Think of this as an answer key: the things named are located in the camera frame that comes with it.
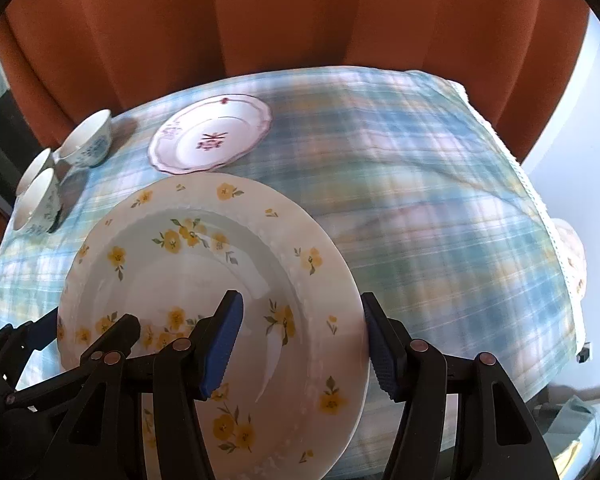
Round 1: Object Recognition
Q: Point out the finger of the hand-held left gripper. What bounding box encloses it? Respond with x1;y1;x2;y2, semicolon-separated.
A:
0;307;59;397
2;350;106;410

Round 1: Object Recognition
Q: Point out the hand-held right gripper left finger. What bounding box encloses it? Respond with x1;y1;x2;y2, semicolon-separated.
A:
42;290;244;480

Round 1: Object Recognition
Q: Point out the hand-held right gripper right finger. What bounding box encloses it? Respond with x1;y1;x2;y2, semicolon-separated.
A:
361;291;561;480

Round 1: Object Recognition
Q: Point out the large yellow floral plate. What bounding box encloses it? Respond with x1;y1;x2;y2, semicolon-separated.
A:
56;172;371;480

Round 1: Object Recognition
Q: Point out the blue patterned white bowl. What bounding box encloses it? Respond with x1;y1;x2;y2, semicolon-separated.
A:
11;166;63;237
54;109;113;168
15;148;56;196

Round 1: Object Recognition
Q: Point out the small red patterned plate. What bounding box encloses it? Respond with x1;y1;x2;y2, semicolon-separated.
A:
147;94;273;176

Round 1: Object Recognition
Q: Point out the plaid tablecloth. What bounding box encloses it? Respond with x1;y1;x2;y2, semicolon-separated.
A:
0;66;588;480

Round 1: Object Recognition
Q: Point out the grey cloth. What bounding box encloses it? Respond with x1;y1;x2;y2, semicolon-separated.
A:
532;385;600;461

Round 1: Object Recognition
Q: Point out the yellow object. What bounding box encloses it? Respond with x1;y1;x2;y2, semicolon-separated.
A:
555;440;593;471

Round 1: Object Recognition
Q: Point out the orange curtain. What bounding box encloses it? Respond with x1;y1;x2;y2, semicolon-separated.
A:
0;0;588;261

